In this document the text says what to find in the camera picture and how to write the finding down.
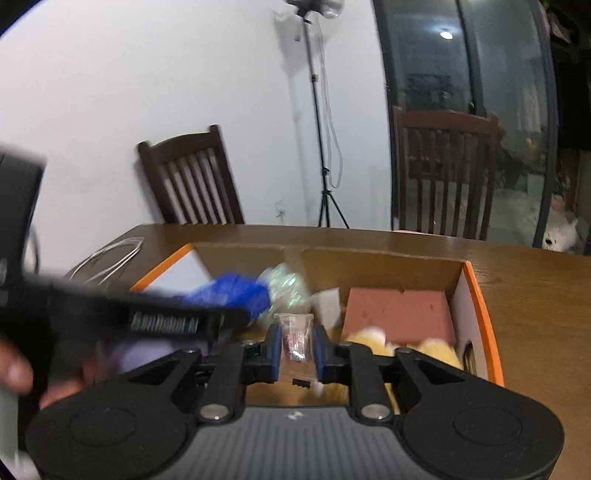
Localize person's left hand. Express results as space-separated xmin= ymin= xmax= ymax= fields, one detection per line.
xmin=0 ymin=342 xmax=100 ymax=411

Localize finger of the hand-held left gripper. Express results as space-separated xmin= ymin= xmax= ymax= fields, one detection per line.
xmin=44 ymin=271 xmax=271 ymax=350

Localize white charger with cable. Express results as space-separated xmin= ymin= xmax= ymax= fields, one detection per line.
xmin=65 ymin=236 xmax=145 ymax=283

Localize white foam block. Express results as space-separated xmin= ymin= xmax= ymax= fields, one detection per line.
xmin=308 ymin=287 xmax=343 ymax=329

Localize white plush dog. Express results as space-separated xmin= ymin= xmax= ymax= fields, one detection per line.
xmin=540 ymin=217 xmax=579 ymax=253

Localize sliding glass door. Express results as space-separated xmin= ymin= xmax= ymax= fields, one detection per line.
xmin=373 ymin=0 xmax=591 ymax=256

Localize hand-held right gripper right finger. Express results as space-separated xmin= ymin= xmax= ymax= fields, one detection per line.
xmin=312 ymin=324 xmax=486 ymax=424

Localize pink sponge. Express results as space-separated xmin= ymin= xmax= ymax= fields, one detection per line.
xmin=341 ymin=288 xmax=458 ymax=348

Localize dark wooden slatted chair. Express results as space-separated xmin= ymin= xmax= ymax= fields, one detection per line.
xmin=392 ymin=105 xmax=500 ymax=241
xmin=137 ymin=124 xmax=246 ymax=226

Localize studio light on tripod stand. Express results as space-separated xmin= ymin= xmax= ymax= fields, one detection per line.
xmin=276 ymin=0 xmax=350 ymax=228

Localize small clear plastic cup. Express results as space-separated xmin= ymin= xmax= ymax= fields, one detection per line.
xmin=274 ymin=312 xmax=315 ymax=362

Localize iridescent plastic bag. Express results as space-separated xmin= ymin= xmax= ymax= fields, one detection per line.
xmin=256 ymin=262 xmax=313 ymax=320

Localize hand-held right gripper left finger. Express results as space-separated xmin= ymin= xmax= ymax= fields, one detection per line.
xmin=99 ymin=324 xmax=284 ymax=424

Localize orange-edged cardboard box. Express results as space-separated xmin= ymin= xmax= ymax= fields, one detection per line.
xmin=130 ymin=241 xmax=505 ymax=409

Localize hanging clothes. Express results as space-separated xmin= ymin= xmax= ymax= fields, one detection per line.
xmin=538 ymin=0 xmax=591 ymax=44

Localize yellow plush toy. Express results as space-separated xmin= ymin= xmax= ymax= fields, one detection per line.
xmin=318 ymin=327 xmax=463 ymax=414

